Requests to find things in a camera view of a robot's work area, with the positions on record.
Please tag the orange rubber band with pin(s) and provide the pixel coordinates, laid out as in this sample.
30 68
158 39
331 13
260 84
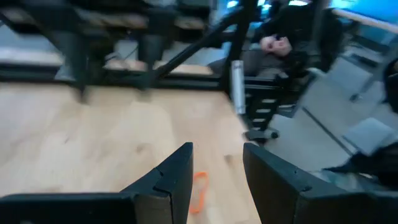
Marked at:
201 173

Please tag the silver metal cylinder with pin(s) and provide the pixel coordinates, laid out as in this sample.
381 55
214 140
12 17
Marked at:
238 90

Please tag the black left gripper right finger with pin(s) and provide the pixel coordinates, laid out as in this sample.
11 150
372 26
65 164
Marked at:
280 199

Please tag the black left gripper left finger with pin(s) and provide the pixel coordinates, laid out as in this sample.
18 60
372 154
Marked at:
155 199

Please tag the person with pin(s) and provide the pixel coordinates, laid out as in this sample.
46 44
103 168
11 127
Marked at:
311 25

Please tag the person's hand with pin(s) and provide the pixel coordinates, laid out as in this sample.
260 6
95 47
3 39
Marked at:
283 46
269 43

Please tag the white printed cardboard box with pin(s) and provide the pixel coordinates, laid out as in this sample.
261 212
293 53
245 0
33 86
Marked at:
370 135

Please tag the black aluminium table frame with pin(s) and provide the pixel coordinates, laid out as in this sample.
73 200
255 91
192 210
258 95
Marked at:
192 82

